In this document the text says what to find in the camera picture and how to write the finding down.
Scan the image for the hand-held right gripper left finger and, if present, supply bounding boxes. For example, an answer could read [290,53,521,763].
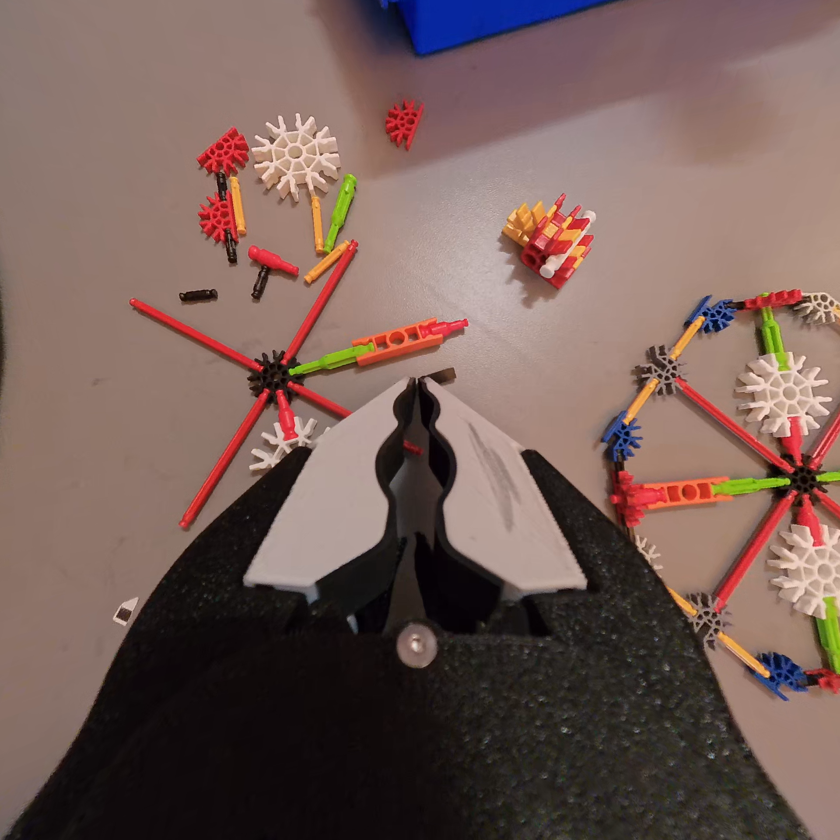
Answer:
[243,377,420,636]

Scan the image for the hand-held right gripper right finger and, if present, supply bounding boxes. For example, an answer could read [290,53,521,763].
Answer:
[417,377,588,636]

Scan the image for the red spoked toy assembly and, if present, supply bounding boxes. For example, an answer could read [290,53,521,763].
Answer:
[129,239,470,530]

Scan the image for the short red toy rod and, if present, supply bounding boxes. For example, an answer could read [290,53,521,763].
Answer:
[247,245,300,277]

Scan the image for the red fan toy connector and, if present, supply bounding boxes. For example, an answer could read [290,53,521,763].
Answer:
[197,127,251,175]

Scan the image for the blue plastic bin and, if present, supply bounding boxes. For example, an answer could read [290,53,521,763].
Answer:
[357,0,618,56]

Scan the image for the long black toy rod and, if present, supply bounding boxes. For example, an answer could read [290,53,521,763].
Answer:
[217,172,239,265]

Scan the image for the red yellow connector stack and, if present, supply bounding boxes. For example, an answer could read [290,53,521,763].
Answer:
[502,193,598,290]

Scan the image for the colourful toy wheel model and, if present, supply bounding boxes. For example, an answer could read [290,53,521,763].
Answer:
[600,289,840,702]

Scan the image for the green toy rod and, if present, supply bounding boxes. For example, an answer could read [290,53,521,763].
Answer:
[323,173,358,253]

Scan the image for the red round toy connector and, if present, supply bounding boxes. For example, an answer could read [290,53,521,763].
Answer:
[198,192,238,244]

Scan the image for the large white snowflake connector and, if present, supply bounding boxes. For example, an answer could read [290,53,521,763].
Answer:
[252,114,342,201]

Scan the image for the red half-round toy connector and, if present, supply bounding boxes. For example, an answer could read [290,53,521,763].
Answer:
[385,100,425,152]

